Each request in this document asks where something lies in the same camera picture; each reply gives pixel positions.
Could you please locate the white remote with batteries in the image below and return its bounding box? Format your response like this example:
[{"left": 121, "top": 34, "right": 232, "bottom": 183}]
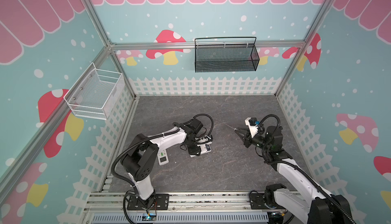
[{"left": 197, "top": 143, "right": 211, "bottom": 156}]

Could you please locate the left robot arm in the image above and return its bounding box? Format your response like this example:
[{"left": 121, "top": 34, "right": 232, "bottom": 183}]
[{"left": 111, "top": 114, "right": 214, "bottom": 205}]

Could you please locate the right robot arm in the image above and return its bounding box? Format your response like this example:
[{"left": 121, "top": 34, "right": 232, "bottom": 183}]
[{"left": 234, "top": 114, "right": 355, "bottom": 224}]

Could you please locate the white remote with green buttons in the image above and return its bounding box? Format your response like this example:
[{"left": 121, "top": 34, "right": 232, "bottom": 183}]
[{"left": 157, "top": 149, "right": 169, "bottom": 166}]

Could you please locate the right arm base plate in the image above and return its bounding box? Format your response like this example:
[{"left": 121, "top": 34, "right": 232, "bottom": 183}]
[{"left": 248, "top": 191, "right": 276, "bottom": 210}]

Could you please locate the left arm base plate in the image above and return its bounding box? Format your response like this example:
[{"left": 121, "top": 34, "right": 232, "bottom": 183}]
[{"left": 125, "top": 193, "right": 170, "bottom": 211}]

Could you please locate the black mesh wall basket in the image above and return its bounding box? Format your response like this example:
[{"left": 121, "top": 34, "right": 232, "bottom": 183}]
[{"left": 194, "top": 37, "right": 260, "bottom": 73}]

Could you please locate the white wire wall basket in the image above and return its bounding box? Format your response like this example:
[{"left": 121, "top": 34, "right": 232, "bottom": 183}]
[{"left": 64, "top": 63, "right": 125, "bottom": 120}]

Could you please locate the aluminium frame post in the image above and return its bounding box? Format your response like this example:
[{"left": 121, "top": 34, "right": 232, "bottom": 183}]
[{"left": 81, "top": 0, "right": 136, "bottom": 100}]

